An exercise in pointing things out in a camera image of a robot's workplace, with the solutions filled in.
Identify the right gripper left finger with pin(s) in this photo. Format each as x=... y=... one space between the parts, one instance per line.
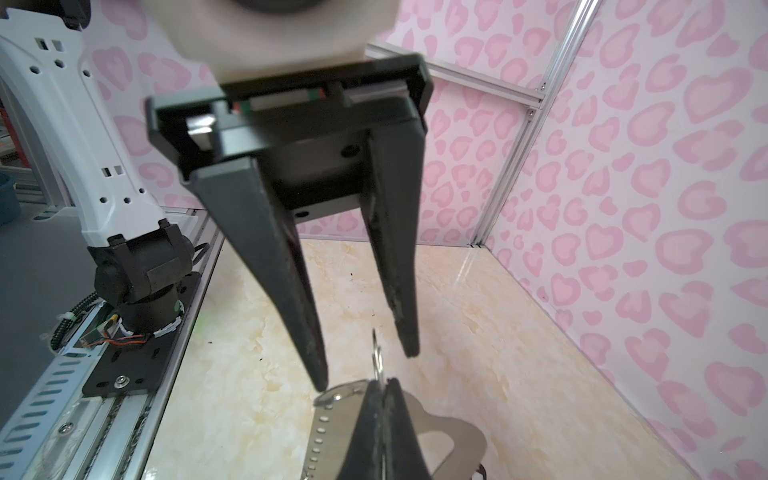
x=364 y=456

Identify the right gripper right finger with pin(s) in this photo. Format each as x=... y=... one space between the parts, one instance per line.
x=403 y=459

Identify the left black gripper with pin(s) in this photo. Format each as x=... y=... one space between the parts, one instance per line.
x=308 y=144

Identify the metal key holder plate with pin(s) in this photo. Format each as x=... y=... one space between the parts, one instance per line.
x=452 y=448

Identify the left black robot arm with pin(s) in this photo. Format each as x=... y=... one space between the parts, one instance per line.
x=43 y=65

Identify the teal plastic bin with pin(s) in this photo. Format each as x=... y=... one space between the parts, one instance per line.
x=10 y=208

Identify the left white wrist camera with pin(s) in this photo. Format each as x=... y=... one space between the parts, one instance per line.
x=244 y=40

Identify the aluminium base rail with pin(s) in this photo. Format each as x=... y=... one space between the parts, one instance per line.
x=95 y=411

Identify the left corner aluminium post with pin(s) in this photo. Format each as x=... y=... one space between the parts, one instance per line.
x=583 y=15

